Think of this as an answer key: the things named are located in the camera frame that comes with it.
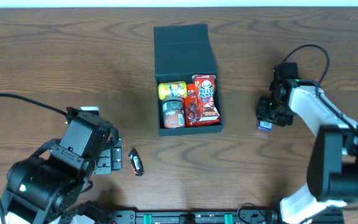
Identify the red Pringles can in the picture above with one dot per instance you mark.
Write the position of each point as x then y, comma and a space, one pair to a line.
173, 113

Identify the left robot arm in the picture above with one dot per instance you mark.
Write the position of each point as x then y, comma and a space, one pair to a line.
40, 188

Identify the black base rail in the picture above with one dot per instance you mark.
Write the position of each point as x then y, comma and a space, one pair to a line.
95, 215

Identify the dark green box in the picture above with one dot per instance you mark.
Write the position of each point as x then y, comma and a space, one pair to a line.
183, 51

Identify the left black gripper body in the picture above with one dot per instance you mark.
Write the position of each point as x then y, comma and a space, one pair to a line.
111, 159

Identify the small blue box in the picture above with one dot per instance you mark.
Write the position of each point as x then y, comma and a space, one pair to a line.
265, 126

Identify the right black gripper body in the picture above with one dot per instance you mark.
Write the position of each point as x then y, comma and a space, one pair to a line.
266, 112

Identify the red candy bag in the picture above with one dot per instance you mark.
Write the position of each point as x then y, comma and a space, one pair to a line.
191, 118

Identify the yellow candy bottle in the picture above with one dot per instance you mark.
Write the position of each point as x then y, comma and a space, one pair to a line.
172, 89

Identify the red Hello Panda box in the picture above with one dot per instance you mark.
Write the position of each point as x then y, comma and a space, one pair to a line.
205, 88

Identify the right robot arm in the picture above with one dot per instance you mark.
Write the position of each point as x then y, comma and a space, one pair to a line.
332, 174

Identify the black candy bar wrapper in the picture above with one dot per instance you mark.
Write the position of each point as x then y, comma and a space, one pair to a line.
136, 162

